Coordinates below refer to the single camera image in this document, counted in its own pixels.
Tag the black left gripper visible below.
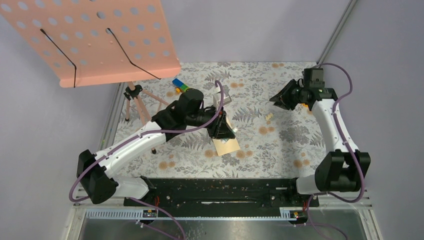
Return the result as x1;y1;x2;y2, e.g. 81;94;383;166
186;104;236;140

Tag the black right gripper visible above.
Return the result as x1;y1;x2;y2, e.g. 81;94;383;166
269;79;308;111

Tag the white green glue stick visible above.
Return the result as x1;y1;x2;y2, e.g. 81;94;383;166
221;127;238;144

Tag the cream envelope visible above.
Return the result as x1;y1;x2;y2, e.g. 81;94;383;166
212;139;241;156

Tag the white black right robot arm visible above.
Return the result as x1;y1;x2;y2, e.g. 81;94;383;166
270;67;371;206

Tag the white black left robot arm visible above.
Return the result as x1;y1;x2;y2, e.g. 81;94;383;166
76;87;236;206

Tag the small cream crumb piece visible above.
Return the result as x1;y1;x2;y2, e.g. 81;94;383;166
265;113;274;121

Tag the floral patterned table mat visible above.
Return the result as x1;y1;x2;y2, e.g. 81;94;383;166
119;62;327;179

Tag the multicolour toy block car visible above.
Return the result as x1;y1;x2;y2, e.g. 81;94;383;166
172;78;190;93

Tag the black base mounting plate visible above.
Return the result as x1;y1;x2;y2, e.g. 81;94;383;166
123;178;309;218

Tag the pink tripod music stand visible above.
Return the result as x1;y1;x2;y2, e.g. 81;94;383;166
0;0;181;153

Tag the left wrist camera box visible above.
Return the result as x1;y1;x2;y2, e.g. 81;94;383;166
212;90;233;112

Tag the aluminium frame rail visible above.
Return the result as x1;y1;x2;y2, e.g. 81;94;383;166
65;185;382;240

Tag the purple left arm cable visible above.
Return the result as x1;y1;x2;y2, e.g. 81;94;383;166
68;80;225;240

